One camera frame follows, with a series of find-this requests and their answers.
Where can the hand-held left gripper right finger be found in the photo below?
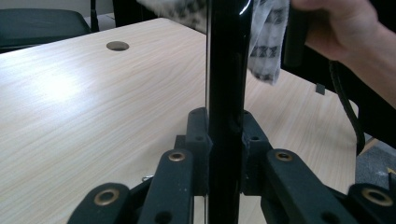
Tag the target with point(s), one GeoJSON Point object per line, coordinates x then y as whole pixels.
{"type": "Point", "coordinates": [253, 146]}

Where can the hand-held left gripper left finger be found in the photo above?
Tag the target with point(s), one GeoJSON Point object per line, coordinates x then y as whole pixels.
{"type": "Point", "coordinates": [197, 146]}

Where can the white black checkered cloth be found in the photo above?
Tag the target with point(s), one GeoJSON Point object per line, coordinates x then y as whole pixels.
{"type": "Point", "coordinates": [267, 40]}

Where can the black flower-painted lacquer tray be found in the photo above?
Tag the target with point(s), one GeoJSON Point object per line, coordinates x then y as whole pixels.
{"type": "Point", "coordinates": [227, 93]}

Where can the grey tape strip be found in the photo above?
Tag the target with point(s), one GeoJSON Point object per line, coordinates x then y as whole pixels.
{"type": "Point", "coordinates": [320, 89]}

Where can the dark round table grommet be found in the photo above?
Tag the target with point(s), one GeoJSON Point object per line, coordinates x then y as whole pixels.
{"type": "Point", "coordinates": [117, 46]}

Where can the black folding chair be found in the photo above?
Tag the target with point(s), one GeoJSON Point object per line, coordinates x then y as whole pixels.
{"type": "Point", "coordinates": [37, 26]}

